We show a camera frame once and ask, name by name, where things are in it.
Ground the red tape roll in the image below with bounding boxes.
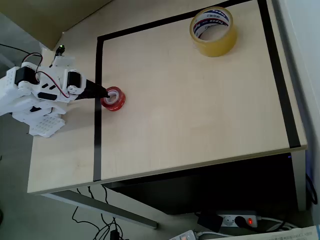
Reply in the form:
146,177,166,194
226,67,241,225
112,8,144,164
100,86,127,111

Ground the yellow tape roll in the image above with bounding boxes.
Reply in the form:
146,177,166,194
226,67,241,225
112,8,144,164
189,6,238,58

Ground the black board green LED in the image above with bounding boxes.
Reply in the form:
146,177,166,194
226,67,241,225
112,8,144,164
55,44,67,58

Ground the light wooden panel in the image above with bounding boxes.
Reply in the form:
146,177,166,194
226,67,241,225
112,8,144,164
0,0,115,50

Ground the grey table leg bar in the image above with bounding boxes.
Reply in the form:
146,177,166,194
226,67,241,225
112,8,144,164
41,189,159,230

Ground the black power adapter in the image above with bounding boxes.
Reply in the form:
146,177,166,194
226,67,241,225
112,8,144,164
197,212,224,232

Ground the black round plug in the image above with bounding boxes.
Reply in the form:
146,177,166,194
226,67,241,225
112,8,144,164
234,215,248,229

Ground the white printed paper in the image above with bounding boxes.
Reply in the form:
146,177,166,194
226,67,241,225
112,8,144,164
231,224,320,240

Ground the white power strip orange switch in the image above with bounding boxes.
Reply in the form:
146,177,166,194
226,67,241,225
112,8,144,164
168,229,199,240

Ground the white power cable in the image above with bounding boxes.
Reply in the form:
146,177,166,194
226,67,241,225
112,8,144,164
194,230,232,238

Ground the white power strip red switch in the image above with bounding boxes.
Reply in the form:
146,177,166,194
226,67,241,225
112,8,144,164
216,211,259,229

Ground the grey table leg post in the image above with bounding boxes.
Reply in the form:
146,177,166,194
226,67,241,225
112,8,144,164
290,149,308,212

